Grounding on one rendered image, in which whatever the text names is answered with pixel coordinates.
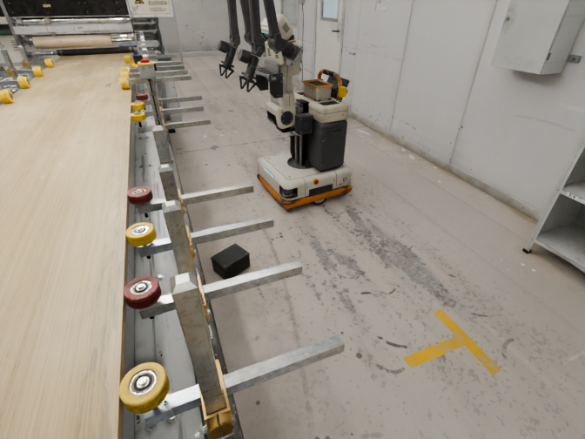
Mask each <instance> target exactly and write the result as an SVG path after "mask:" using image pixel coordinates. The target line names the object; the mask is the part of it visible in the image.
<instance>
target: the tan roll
mask: <svg viewBox="0 0 585 439"><path fill-rule="evenodd" d="M125 41H135V37H130V38H111V35H110V34H109V35H81V36H54V37H32V42H24V45H35V47H36V49H57V48H78V47H99V46H113V42H125Z"/></svg>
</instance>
